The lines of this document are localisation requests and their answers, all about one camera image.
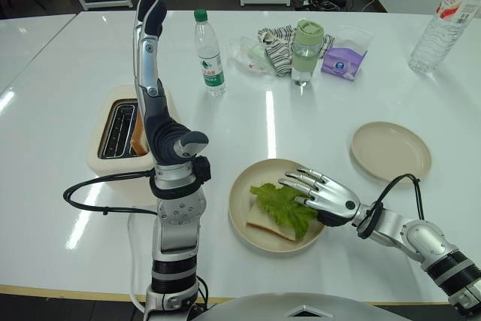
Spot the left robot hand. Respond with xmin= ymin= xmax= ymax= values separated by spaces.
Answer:
xmin=132 ymin=0 xmax=210 ymax=168

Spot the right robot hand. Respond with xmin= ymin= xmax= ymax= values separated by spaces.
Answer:
xmin=277 ymin=165 xmax=362 ymax=229

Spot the green lettuce leaf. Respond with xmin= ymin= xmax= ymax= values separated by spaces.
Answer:
xmin=250 ymin=182 xmax=320 ymax=241

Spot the bread slice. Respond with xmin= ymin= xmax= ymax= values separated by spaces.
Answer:
xmin=245 ymin=200 xmax=301 ymax=242
xmin=129 ymin=109 xmax=152 ymax=156

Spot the cream toaster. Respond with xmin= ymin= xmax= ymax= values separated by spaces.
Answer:
xmin=86 ymin=85 xmax=180 ymax=207

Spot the beige plate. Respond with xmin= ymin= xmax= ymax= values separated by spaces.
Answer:
xmin=228 ymin=158 xmax=326 ymax=256
xmin=349 ymin=121 xmax=433 ymax=183

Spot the green cap water bottle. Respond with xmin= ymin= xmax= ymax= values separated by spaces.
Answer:
xmin=193 ymin=8 xmax=228 ymax=98

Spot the clear plastic bag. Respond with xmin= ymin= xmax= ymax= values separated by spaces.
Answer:
xmin=226 ymin=34 xmax=281 ymax=78

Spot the purple tissue pack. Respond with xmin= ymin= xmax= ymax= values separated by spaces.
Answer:
xmin=320 ymin=27 xmax=374 ymax=82

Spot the green lidded glass tumbler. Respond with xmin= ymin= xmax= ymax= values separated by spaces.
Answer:
xmin=290 ymin=19 xmax=325 ymax=87

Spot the striped cloth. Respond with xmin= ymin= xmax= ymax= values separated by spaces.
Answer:
xmin=256 ymin=24 xmax=336 ymax=78

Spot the large red label water bottle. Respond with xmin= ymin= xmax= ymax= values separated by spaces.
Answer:
xmin=407 ymin=0 xmax=481 ymax=76

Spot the white cord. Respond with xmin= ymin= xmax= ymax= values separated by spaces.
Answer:
xmin=126 ymin=210 xmax=151 ymax=313

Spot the black cable bundle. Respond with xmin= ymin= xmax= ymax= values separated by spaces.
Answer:
xmin=294 ymin=0 xmax=351 ymax=12

